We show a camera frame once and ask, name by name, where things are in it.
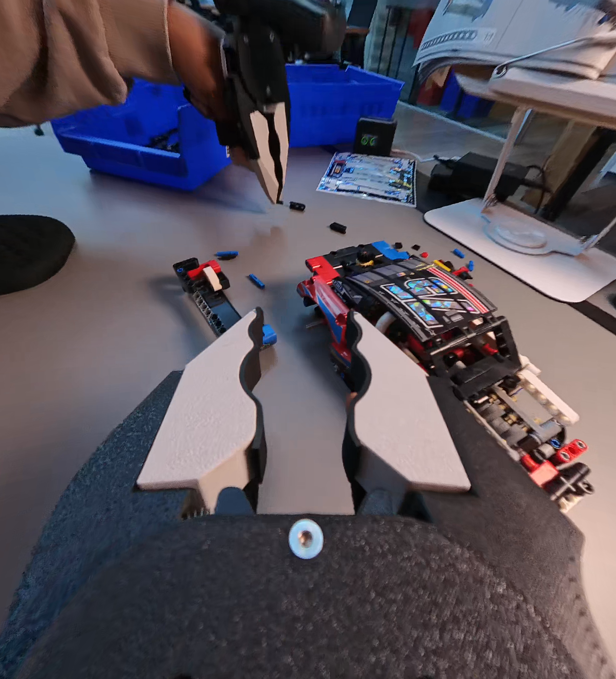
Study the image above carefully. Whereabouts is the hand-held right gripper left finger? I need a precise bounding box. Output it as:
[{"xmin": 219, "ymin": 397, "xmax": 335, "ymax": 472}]
[{"xmin": 136, "ymin": 308, "xmax": 267, "ymax": 516}]

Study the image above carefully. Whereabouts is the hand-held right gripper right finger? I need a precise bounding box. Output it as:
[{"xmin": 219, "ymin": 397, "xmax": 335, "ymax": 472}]
[{"xmin": 341, "ymin": 312, "xmax": 472, "ymax": 494}]

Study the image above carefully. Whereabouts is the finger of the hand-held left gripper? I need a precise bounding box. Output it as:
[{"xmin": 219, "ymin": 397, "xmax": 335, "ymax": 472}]
[
  {"xmin": 275, "ymin": 102, "xmax": 291, "ymax": 206},
  {"xmin": 248, "ymin": 105, "xmax": 281, "ymax": 204}
]

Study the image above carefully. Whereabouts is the black lego frame sub-assembly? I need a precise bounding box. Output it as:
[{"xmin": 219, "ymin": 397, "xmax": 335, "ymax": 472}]
[{"xmin": 173, "ymin": 258, "xmax": 278, "ymax": 349}]

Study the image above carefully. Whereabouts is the person's left forearm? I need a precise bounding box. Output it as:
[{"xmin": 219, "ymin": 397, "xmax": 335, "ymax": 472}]
[{"xmin": 0, "ymin": 0, "xmax": 181, "ymax": 130}]

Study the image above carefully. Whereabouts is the lego sticker sheet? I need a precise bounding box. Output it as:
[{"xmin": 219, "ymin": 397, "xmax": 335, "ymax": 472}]
[{"xmin": 316, "ymin": 152, "xmax": 418, "ymax": 208}]

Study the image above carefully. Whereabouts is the red blue lego car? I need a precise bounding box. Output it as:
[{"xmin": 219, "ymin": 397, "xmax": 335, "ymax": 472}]
[{"xmin": 296, "ymin": 241, "xmax": 594, "ymax": 514}]

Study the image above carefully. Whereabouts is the pile of loose lego pieces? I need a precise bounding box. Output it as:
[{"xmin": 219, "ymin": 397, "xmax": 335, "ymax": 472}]
[{"xmin": 393, "ymin": 242, "xmax": 476, "ymax": 281}]

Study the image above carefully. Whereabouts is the lego instruction booklet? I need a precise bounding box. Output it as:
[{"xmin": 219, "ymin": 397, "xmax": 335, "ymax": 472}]
[{"xmin": 413, "ymin": 0, "xmax": 616, "ymax": 81}]

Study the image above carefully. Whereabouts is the person's left hand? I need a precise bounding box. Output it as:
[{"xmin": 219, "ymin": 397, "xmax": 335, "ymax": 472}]
[{"xmin": 167, "ymin": 2, "xmax": 234, "ymax": 125}]

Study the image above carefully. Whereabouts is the blue storage bin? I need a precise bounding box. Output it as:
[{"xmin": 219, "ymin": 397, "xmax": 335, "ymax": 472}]
[
  {"xmin": 50, "ymin": 79, "xmax": 232, "ymax": 192},
  {"xmin": 286, "ymin": 63, "xmax": 405, "ymax": 149}
]

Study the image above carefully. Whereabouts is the small black device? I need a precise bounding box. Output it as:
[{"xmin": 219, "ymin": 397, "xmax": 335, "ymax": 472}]
[{"xmin": 354, "ymin": 117, "xmax": 398, "ymax": 158}]

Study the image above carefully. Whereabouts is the black power adapter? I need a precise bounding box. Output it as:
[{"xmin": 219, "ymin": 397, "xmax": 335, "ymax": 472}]
[{"xmin": 428, "ymin": 152, "xmax": 532, "ymax": 202}]

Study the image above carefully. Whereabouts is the white book stand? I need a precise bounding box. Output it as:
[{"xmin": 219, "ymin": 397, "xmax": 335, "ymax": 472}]
[{"xmin": 424, "ymin": 24, "xmax": 616, "ymax": 304}]

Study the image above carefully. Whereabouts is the black rounded pad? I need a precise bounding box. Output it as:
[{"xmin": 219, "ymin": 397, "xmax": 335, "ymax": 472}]
[{"xmin": 0, "ymin": 214, "xmax": 76, "ymax": 300}]

